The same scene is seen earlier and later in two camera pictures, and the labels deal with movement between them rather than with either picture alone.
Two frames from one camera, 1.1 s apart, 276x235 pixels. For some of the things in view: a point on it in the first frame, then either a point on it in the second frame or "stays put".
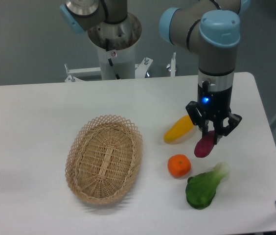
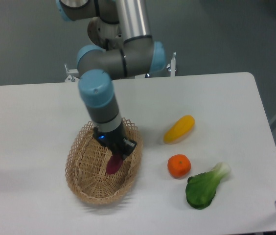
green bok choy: x=200 y=189 stays put
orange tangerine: x=179 y=165 stays put
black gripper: x=217 y=106 → x=111 y=139
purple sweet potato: x=206 y=145 → x=114 y=164
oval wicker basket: x=102 y=158 stays put
